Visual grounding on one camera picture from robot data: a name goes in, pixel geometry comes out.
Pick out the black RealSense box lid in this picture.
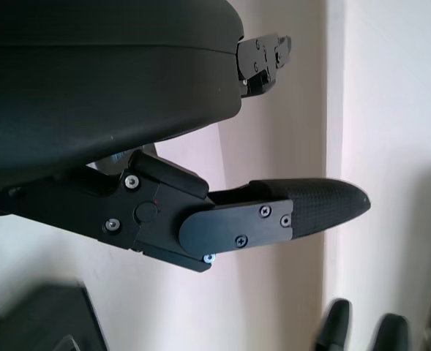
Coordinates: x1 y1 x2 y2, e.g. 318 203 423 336
0 281 110 351

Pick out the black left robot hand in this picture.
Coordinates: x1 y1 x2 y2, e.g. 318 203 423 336
0 0 372 273

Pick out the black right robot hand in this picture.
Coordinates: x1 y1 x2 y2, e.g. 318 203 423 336
315 298 411 351

